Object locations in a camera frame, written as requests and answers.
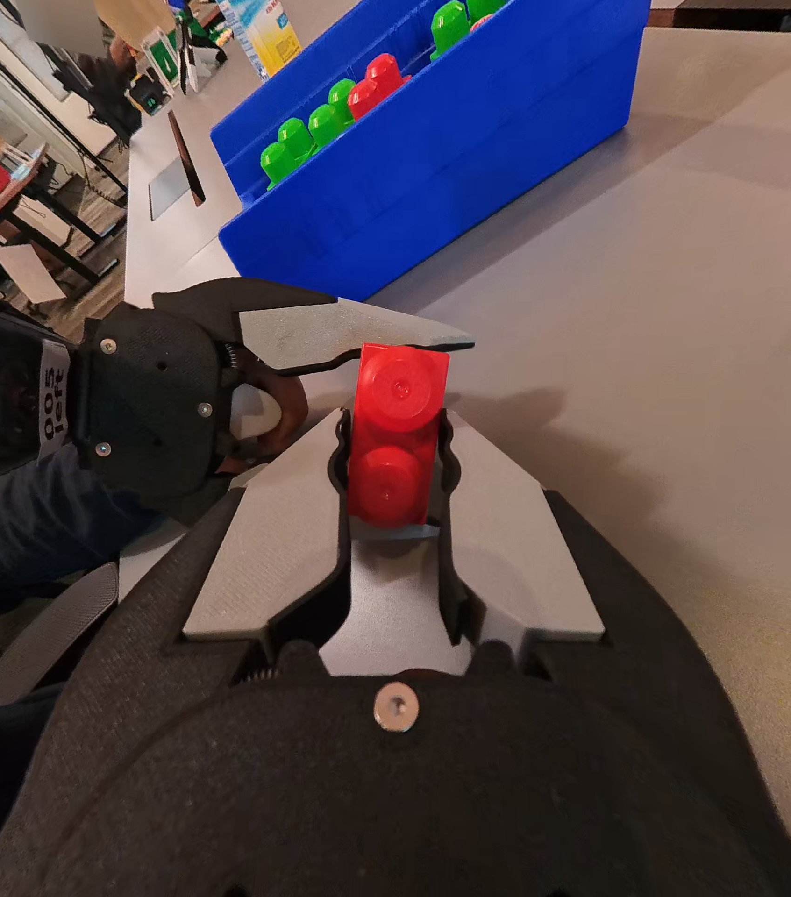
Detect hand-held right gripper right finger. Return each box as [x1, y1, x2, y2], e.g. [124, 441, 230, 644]
[437, 411, 607, 646]

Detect person's left forearm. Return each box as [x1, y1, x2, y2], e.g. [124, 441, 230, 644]
[0, 441, 180, 612]

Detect red two-stud toy block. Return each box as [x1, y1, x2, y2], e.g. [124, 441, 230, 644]
[346, 342, 452, 530]

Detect small black device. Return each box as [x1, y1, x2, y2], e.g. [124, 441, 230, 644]
[125, 77, 173, 117]

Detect blue plastic bin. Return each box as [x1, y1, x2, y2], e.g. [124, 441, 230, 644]
[209, 0, 653, 302]

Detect green toy block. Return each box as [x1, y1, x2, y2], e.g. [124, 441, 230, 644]
[429, 0, 510, 61]
[258, 118, 316, 191]
[307, 78, 358, 148]

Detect yellow and blue carton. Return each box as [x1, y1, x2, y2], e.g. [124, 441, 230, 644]
[216, 0, 303, 79]

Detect green sign stand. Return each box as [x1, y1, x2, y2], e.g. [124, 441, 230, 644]
[141, 28, 180, 93]

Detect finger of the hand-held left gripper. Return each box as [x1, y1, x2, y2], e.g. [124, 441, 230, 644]
[237, 297, 477, 377]

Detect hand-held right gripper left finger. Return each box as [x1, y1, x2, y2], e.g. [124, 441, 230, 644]
[184, 406, 353, 643]

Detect white board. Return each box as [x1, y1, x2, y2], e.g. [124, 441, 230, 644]
[0, 242, 64, 306]

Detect grey chair armrest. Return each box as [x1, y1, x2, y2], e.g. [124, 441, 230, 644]
[0, 561, 120, 709]

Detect desk cable hatch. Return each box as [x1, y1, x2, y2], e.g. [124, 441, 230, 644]
[148, 111, 207, 222]

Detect wooden side table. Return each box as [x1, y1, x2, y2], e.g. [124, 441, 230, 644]
[0, 143, 130, 295]

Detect grey desk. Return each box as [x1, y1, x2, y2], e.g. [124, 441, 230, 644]
[122, 0, 791, 894]

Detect person's left hand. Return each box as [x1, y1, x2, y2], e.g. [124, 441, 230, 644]
[216, 360, 310, 476]

